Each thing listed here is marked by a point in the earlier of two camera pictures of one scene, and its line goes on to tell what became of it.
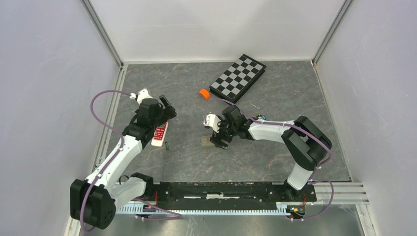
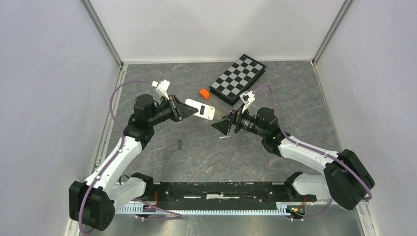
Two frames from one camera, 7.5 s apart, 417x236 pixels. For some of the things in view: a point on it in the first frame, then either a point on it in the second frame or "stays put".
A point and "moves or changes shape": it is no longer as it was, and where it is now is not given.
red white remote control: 160,134 -> 204,111
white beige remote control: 205,141 moves or changes shape
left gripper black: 167,113 -> 181,110
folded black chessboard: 238,79 stays put
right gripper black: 216,138 -> 236,116
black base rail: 210,195 stays put
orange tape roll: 205,94 stays put
